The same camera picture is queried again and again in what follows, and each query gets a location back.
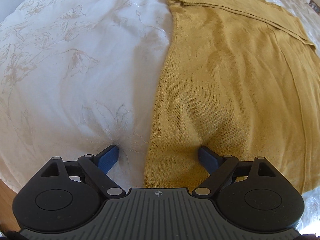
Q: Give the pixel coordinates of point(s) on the yellow knit sweater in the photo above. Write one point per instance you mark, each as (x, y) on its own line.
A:
(242, 78)

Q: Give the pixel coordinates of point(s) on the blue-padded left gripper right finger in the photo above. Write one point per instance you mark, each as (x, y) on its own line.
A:
(220, 169)

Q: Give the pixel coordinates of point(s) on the white embroidered bedspread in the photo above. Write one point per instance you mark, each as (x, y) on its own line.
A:
(77, 76)

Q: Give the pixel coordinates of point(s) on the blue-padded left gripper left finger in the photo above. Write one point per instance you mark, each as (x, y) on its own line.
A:
(95, 169)

